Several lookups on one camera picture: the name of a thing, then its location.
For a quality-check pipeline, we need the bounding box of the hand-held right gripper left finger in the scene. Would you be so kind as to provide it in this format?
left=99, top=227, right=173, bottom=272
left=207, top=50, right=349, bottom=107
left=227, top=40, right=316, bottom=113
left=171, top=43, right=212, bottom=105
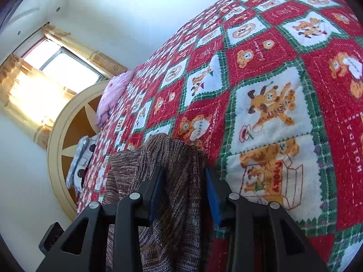
left=35, top=166, right=167, bottom=272

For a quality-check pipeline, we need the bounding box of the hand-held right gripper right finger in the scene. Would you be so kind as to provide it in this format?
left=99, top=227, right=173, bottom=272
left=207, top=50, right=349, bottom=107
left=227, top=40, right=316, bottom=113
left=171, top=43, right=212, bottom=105
left=204, top=166, right=330, bottom=272

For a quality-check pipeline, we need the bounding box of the brown knit sweater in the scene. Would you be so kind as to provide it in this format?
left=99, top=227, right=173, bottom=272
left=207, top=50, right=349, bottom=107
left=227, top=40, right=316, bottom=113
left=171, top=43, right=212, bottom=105
left=101, top=133, right=212, bottom=272

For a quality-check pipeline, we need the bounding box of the grey patterned pillow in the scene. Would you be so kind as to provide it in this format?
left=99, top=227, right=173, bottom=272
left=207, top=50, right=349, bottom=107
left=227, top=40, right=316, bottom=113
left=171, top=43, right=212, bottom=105
left=66, top=135, right=99, bottom=194

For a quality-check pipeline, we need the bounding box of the cream round headboard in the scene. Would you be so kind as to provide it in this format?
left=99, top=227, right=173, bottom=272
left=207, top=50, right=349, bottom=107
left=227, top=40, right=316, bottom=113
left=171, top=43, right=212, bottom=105
left=47, top=80, right=112, bottom=223

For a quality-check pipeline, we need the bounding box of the pink quilt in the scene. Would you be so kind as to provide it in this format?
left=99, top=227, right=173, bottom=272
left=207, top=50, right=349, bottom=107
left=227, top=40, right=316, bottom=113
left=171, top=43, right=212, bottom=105
left=95, top=69, right=136, bottom=129

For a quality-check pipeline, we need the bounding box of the yellow patterned curtain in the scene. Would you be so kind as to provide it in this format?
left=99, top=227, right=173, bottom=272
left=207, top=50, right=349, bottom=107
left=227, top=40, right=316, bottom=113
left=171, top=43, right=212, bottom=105
left=40, top=23, right=129, bottom=79
left=0, top=54, right=79, bottom=151

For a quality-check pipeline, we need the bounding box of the red checked printed blanket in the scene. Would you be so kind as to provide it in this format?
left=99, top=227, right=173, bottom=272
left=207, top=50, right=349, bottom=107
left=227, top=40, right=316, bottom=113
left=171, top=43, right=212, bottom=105
left=75, top=0, right=363, bottom=272

